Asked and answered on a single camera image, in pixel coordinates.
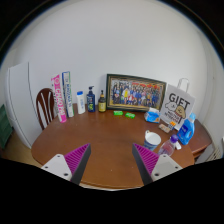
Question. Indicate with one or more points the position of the blue detergent bottle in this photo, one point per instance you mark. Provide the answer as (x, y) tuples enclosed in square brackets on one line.
[(186, 131)]

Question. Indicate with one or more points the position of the dark blue pump bottle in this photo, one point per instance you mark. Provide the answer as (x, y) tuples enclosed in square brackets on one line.
[(91, 101)]

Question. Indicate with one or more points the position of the small wrapped snack packet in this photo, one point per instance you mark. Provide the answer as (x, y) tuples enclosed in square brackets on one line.
[(164, 128)]

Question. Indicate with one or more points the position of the blue painted white-lined cup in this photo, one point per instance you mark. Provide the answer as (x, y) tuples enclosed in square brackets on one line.
[(152, 140)]

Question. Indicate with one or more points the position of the blue tissue pack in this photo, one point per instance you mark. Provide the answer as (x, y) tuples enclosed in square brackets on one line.
[(152, 116)]

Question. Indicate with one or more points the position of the dark wooden chair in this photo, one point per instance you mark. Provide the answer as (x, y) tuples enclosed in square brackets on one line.
[(44, 106)]

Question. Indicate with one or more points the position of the framed group photo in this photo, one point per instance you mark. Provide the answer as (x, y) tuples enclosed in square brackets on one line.
[(136, 92)]

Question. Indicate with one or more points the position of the white bottle with blue cap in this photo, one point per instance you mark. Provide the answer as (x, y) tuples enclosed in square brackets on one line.
[(81, 104)]

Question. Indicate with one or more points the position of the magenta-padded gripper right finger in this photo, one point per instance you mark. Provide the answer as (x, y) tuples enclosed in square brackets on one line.
[(160, 166)]

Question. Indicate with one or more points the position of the white radiator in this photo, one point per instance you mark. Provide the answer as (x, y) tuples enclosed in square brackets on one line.
[(213, 154)]

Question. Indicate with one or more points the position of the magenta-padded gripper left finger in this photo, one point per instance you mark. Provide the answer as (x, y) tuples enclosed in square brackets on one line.
[(63, 166)]

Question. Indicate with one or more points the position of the white printed paper gift bag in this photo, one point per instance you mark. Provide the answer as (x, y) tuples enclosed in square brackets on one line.
[(176, 105)]

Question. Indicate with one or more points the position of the colourful puzzle cube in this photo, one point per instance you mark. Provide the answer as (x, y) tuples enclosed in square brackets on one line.
[(172, 125)]

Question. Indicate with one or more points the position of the amber pump bottle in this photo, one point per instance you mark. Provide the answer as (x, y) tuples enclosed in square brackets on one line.
[(102, 105)]

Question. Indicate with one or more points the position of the white remote control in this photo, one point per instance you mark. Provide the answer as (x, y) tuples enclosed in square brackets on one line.
[(178, 145)]

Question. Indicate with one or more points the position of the white cabinet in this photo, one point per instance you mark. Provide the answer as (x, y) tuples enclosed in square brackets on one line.
[(20, 103)]

